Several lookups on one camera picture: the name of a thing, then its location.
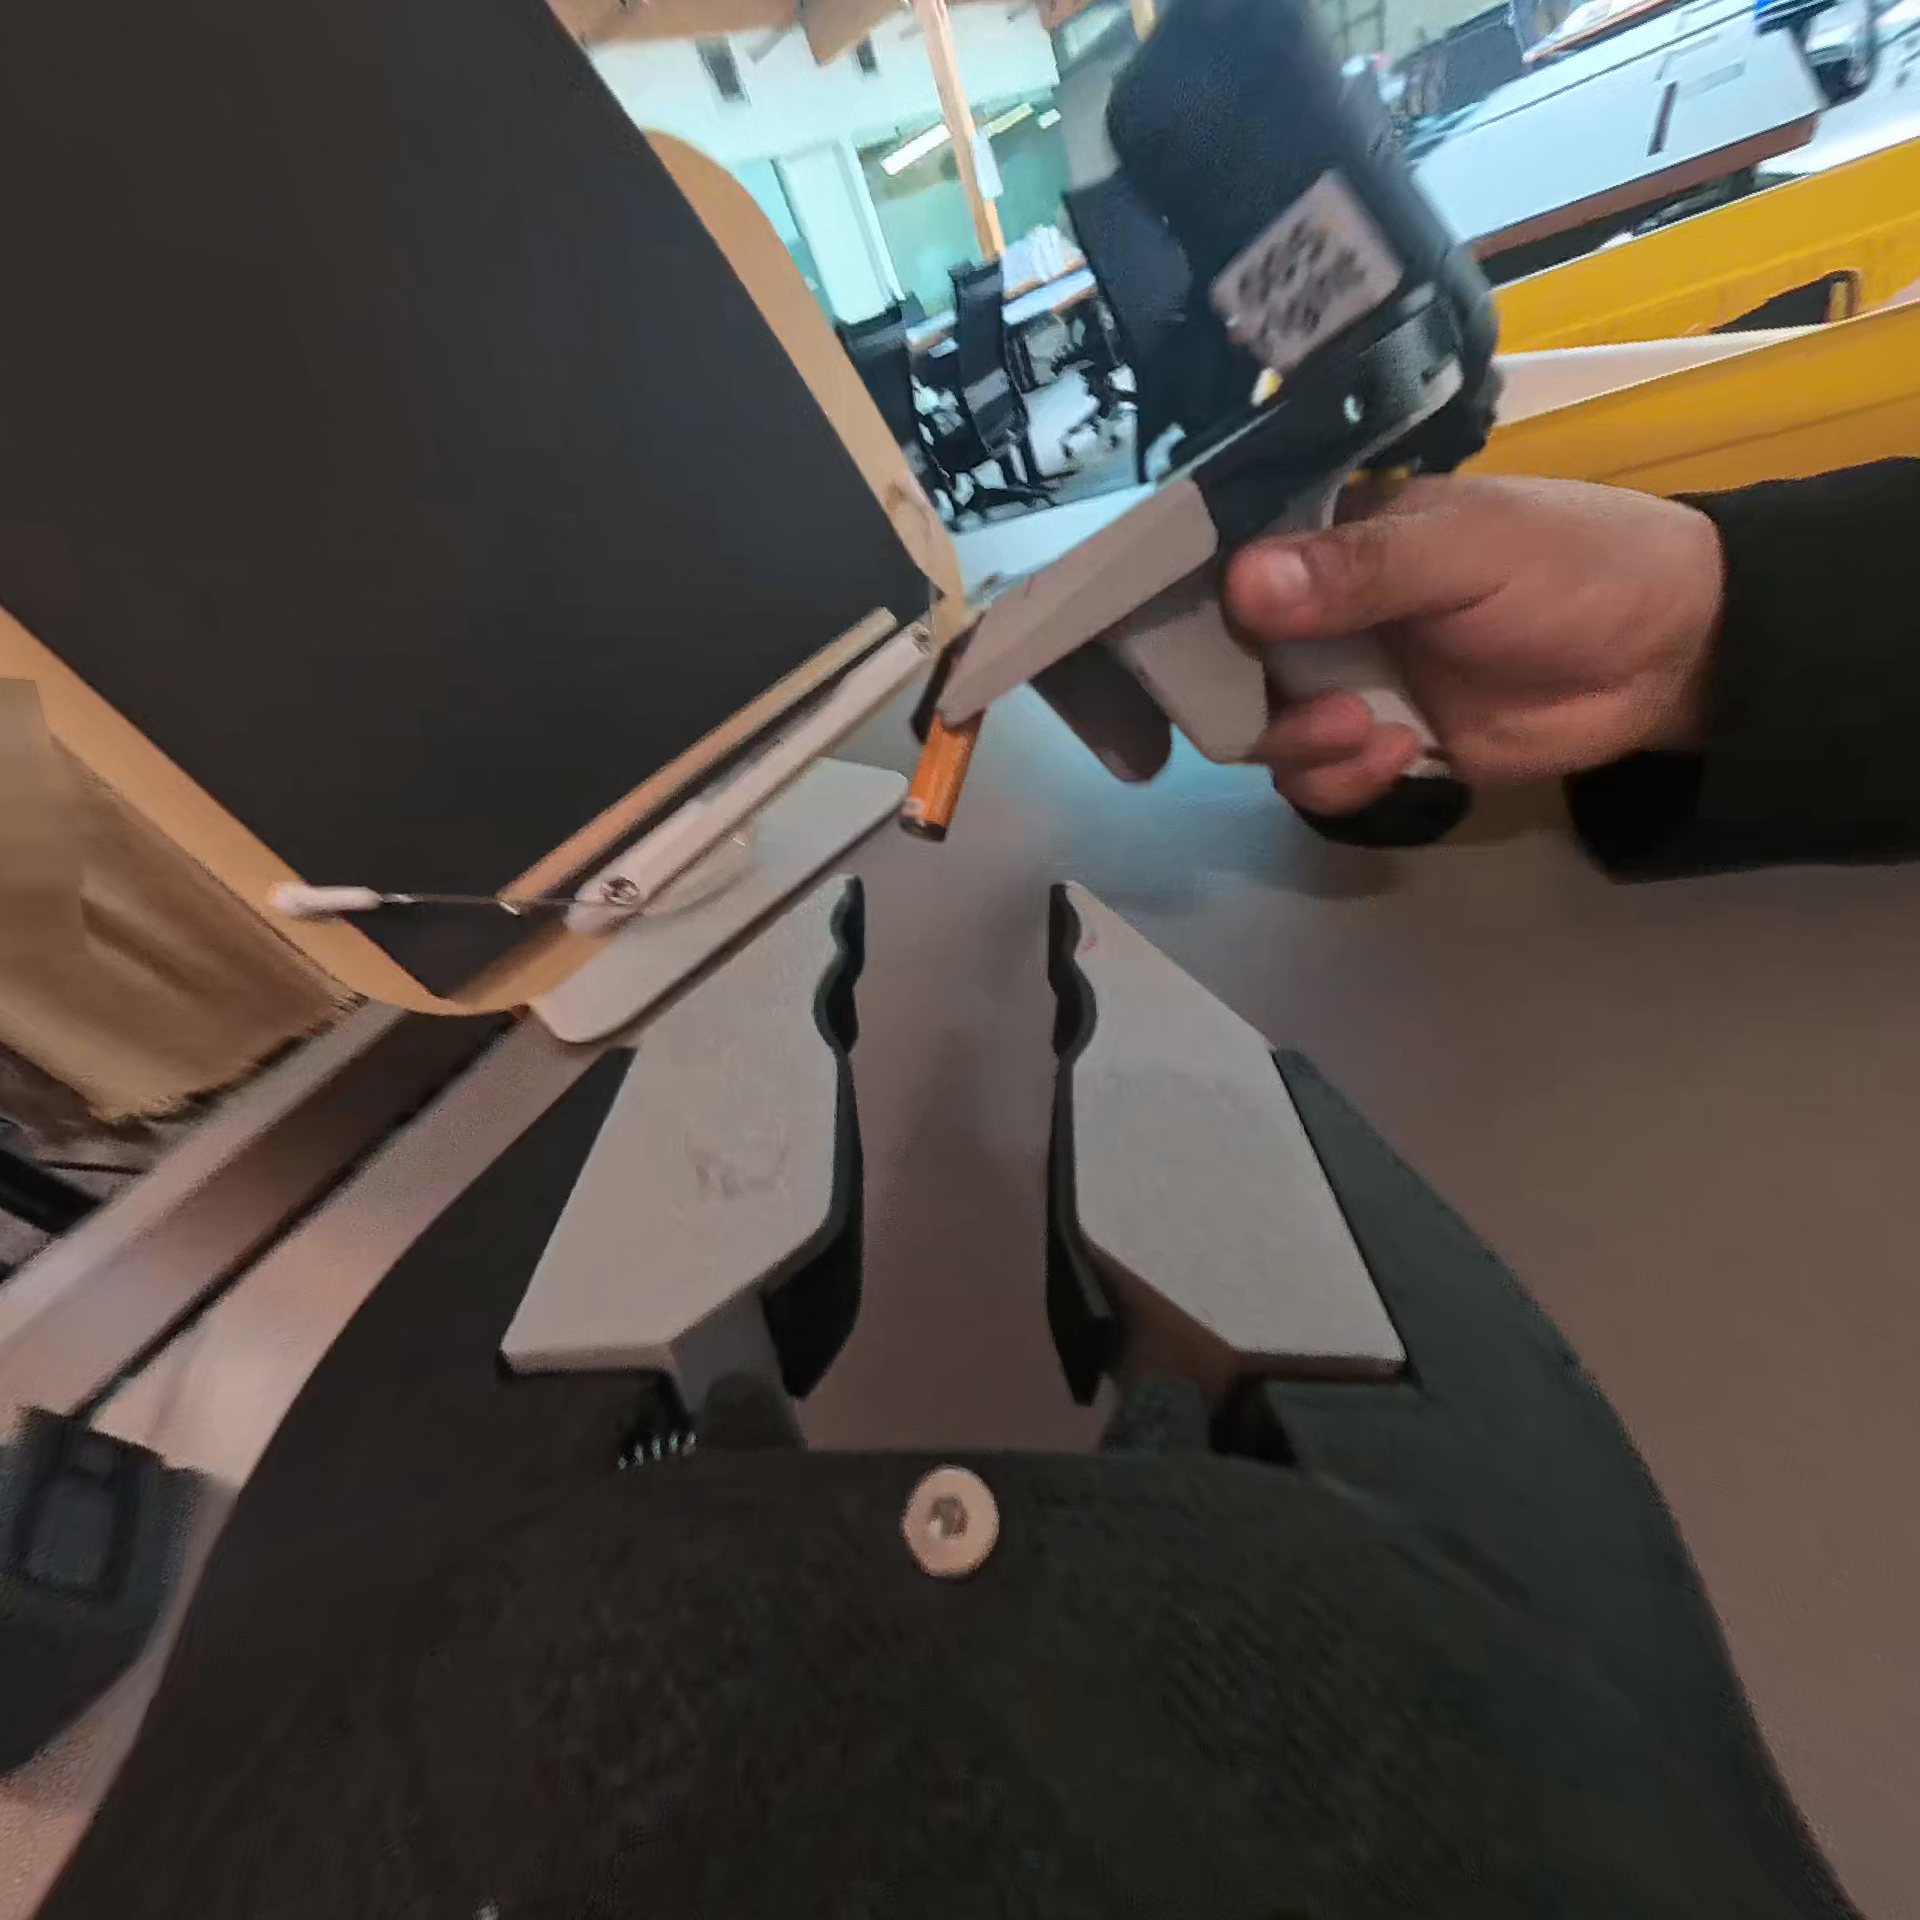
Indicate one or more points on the dark charging case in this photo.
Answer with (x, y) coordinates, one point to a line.
(76, 1575)

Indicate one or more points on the black board on white stand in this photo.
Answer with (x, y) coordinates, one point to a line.
(375, 422)

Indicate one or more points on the orange black battery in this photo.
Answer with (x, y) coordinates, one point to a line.
(942, 773)

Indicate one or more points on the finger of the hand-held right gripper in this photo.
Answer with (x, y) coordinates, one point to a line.
(1079, 600)
(1202, 691)

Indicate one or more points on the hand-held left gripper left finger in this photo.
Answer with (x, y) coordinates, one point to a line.
(705, 1184)

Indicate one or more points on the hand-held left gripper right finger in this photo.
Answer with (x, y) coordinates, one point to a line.
(1215, 1184)

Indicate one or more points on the black office chair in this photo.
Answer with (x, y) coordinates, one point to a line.
(983, 376)

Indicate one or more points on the person's right hand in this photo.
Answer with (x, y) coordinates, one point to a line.
(1577, 630)

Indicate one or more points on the beige fringed cloth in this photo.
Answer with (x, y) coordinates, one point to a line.
(149, 932)

